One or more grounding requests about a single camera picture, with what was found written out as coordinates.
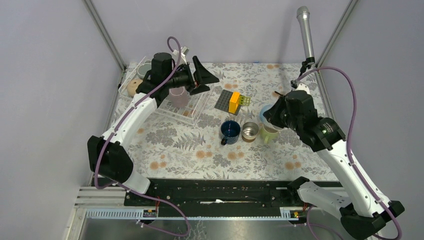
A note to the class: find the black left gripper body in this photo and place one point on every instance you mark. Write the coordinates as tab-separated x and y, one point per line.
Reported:
182	78

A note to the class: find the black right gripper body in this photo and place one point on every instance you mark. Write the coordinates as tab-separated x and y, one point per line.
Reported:
280	116

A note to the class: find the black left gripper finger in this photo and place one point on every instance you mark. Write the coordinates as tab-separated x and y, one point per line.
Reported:
201	75
199	89

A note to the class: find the mauve pink cup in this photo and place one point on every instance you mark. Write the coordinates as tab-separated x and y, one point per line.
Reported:
178	97

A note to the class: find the light green mug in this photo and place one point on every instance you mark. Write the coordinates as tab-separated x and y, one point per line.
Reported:
268	134

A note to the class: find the cream brown steel tumbler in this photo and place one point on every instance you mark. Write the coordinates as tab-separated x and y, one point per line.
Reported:
249	131

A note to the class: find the dark blue mug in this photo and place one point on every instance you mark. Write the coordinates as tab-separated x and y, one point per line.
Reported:
229	132

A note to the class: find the beige ceramic teapot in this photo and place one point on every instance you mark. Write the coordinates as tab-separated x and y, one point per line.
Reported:
132	86

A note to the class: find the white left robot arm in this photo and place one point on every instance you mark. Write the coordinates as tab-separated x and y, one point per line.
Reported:
107	153

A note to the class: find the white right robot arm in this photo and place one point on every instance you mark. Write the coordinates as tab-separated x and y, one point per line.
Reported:
365	210

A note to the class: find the grey lego baseplate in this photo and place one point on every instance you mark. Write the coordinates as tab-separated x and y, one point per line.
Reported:
223	101

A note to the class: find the yellow lego block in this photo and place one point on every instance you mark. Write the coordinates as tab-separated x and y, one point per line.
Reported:
233	103

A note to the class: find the grey ceramic cup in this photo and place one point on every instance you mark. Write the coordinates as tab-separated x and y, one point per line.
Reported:
142	70

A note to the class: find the green lattice lego piece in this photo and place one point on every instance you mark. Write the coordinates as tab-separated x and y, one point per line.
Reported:
244	100

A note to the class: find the floral table mat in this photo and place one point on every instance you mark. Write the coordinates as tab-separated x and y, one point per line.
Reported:
165	148

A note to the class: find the silver microphone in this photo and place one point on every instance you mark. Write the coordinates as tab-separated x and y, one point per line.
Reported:
303	18

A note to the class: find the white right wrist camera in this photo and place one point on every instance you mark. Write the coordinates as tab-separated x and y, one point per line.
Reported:
297	85

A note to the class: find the white wire dish rack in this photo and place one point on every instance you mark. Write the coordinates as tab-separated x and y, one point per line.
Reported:
189	114

